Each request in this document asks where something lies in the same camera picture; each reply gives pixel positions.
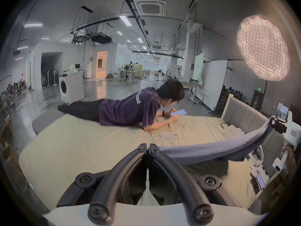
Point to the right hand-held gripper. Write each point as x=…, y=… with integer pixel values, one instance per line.
x=294, y=133

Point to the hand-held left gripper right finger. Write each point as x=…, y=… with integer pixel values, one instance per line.
x=181, y=185

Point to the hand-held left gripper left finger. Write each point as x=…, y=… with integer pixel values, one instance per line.
x=105, y=192

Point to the dark blue garment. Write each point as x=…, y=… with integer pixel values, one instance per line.
x=211, y=152

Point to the person's right hand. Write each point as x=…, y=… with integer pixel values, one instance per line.
x=292, y=159

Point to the grey padded headboard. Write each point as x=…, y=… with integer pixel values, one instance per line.
x=247, y=116

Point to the spare white hand-held gripper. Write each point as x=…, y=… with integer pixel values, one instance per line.
x=257, y=155

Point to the bed with beige sheet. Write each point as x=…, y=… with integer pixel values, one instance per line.
x=82, y=149

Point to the group of people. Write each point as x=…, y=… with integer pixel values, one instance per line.
x=232, y=91
x=15, y=87

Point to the white card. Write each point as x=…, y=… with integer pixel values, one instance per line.
x=169, y=135

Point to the phone with lit screen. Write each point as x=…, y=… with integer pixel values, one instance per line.
x=260, y=180

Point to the round studio lamp on stand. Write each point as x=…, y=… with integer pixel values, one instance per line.
x=263, y=48

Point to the white table on wheels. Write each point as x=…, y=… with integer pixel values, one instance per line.
x=191, y=85

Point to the white washing machine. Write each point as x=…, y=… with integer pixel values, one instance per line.
x=73, y=86

